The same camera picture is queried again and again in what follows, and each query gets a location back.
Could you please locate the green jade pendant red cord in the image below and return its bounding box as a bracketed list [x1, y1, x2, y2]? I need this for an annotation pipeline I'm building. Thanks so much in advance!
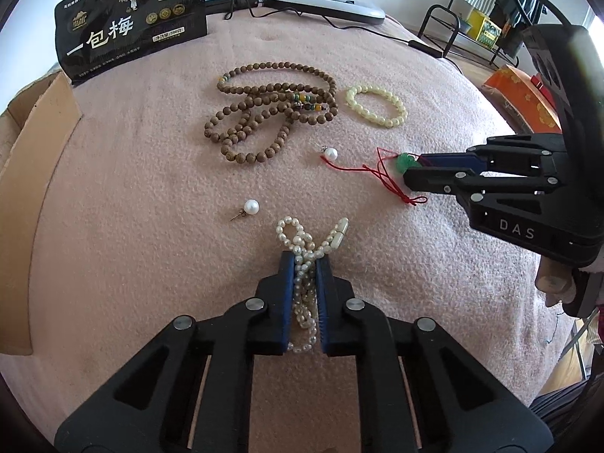
[320, 146, 430, 208]

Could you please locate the cream bead bracelet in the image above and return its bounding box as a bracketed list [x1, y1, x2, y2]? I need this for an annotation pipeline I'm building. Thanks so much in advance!
[345, 85, 409, 129]

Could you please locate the white pearl necklace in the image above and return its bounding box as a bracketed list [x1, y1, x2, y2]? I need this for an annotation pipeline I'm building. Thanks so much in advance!
[274, 217, 350, 355]

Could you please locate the brown wooden bead necklace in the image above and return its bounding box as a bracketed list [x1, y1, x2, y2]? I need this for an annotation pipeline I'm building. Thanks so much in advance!
[202, 60, 340, 165]

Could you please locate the gloved right hand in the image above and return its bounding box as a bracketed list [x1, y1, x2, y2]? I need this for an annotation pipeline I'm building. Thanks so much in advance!
[535, 256, 576, 308]

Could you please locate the orange patterned box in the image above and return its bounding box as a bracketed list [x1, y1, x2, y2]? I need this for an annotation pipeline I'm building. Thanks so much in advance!
[480, 65, 562, 134]

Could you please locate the black clothes rack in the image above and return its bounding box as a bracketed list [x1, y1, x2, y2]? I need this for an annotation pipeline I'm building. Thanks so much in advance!
[418, 0, 520, 68]

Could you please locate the yellow box on rack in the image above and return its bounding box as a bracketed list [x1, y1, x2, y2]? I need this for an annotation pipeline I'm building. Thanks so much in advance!
[467, 8, 502, 49]

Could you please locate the cardboard box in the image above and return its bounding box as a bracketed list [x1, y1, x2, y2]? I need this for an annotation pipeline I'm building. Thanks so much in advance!
[0, 71, 82, 356]

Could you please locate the black snack bag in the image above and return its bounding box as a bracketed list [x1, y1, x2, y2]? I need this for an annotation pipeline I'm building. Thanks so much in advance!
[54, 0, 207, 84]

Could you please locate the black power cable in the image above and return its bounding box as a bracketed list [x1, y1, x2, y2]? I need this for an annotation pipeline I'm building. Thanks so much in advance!
[223, 0, 466, 75]

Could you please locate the pearl earring with red cord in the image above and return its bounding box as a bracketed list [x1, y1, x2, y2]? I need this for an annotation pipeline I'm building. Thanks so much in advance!
[322, 147, 339, 163]

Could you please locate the pearl earring near necklace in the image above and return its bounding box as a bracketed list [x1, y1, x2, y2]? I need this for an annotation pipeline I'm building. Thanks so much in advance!
[231, 199, 260, 221]

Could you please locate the white ring light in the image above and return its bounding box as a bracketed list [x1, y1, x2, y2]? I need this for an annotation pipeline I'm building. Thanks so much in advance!
[263, 0, 386, 25]

